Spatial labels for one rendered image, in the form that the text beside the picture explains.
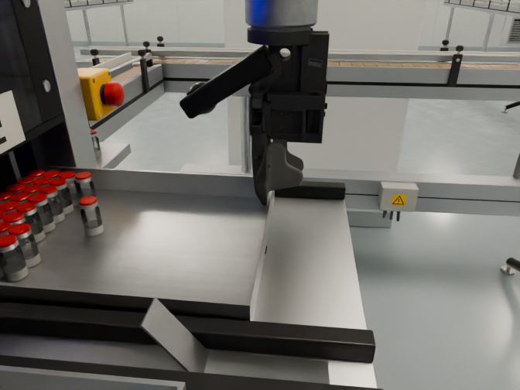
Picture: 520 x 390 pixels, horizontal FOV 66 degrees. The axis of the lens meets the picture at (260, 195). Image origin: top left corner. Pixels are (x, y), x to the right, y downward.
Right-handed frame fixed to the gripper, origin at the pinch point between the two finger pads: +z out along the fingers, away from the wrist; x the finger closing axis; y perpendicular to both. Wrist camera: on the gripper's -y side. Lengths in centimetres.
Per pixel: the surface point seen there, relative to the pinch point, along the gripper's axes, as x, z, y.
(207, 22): 796, 45, -183
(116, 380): -28.3, 0.1, -7.1
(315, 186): 6.5, 1.5, 7.3
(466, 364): 56, 91, 66
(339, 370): -23.0, 3.6, 8.8
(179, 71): 82, 1, -34
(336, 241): -4.2, 3.6, 9.8
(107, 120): 40, 4, -39
